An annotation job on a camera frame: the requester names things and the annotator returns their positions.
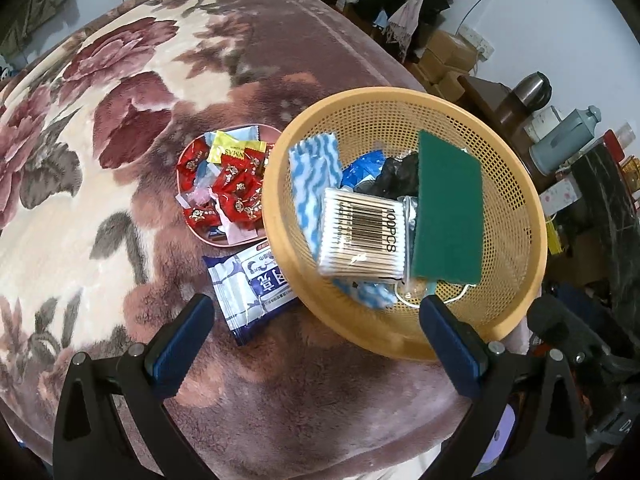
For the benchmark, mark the cardboard boxes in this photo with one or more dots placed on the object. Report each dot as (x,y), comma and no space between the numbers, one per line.
(446,57)

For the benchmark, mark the green scouring pad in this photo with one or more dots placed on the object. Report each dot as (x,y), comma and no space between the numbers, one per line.
(450,227)

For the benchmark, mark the blue white wipes pack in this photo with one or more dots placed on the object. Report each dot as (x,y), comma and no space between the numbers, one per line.
(250,289)

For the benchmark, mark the black mesh scrunchie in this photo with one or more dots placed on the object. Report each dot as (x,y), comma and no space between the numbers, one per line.
(399,177)

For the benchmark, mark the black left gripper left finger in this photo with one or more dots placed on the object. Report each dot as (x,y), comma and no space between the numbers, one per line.
(89,439)

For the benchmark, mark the olive green jacket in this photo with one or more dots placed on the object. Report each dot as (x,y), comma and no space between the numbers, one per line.
(30,5)

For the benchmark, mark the pink candy dish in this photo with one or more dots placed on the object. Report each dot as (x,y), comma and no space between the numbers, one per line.
(219,179)

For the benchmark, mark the blue tissue packet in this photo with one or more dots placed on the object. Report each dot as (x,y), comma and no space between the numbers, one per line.
(364,168)

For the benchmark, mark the cotton swab box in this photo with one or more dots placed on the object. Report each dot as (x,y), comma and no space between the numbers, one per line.
(362,237)

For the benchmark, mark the orange plastic basket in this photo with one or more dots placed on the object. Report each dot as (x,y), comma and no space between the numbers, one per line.
(514,243)

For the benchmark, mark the blue white striped cloth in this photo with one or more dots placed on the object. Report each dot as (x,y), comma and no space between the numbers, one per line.
(315,165)

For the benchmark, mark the steel thermos flask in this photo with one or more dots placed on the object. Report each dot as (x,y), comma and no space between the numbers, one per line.
(534,91)

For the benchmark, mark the grey green thermos jug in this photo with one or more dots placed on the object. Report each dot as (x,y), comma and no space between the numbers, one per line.
(565,140)

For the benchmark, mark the floral plush blanket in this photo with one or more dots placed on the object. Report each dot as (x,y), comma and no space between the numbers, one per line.
(95,254)

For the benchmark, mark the clear plastic bag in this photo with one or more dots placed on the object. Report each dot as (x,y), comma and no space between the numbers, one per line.
(412,289)

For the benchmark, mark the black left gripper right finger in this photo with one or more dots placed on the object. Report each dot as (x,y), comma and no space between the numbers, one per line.
(524,422)

